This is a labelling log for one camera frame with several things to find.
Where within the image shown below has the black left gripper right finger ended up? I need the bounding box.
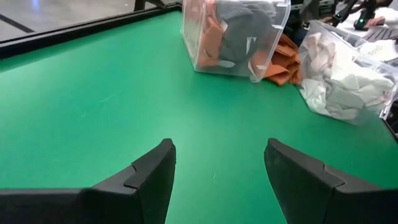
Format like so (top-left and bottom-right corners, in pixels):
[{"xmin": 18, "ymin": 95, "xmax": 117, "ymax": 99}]
[{"xmin": 264, "ymin": 138, "xmax": 398, "ymax": 224}]

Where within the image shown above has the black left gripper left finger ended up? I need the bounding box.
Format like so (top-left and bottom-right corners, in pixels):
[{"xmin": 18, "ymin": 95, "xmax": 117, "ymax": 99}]
[{"xmin": 0, "ymin": 139, "xmax": 177, "ymax": 224}]

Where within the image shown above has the white plain towel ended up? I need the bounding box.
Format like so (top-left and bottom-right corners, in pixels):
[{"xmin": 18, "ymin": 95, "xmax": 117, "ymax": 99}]
[{"xmin": 300, "ymin": 77, "xmax": 330, "ymax": 116}]

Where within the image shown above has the light grey waffle towel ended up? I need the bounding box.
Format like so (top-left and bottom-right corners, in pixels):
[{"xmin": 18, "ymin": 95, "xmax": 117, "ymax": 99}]
[{"xmin": 326, "ymin": 67, "xmax": 396, "ymax": 121}]

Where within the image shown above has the orange towel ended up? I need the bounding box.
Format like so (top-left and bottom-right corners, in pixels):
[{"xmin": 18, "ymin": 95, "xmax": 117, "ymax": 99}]
[
  {"xmin": 195, "ymin": 0, "xmax": 226, "ymax": 68},
  {"xmin": 262, "ymin": 33, "xmax": 303, "ymax": 86}
]

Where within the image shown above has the white patterned towel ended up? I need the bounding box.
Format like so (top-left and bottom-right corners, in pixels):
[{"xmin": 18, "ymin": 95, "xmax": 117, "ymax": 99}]
[{"xmin": 357, "ymin": 39, "xmax": 398, "ymax": 62}]

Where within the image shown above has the clear plastic bin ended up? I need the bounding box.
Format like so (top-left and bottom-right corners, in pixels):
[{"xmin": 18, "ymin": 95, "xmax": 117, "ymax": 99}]
[
  {"xmin": 181, "ymin": 0, "xmax": 292, "ymax": 83},
  {"xmin": 297, "ymin": 20, "xmax": 398, "ymax": 125}
]

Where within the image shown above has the dark grey plain towel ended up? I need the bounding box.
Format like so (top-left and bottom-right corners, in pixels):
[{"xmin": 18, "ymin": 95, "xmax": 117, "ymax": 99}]
[{"xmin": 214, "ymin": 1, "xmax": 280, "ymax": 68}]

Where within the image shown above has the person's hand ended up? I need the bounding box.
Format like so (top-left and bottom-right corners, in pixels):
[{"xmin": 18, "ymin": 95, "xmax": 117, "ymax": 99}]
[{"xmin": 363, "ymin": 16, "xmax": 388, "ymax": 29}]

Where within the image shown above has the person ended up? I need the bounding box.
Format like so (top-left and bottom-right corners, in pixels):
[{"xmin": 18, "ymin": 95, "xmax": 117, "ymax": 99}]
[{"xmin": 373, "ymin": 0, "xmax": 398, "ymax": 26}]

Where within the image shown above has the black aluminium table frame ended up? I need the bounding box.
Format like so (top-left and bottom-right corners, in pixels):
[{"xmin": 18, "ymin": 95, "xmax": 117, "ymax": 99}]
[{"xmin": 0, "ymin": 0, "xmax": 398, "ymax": 139}]

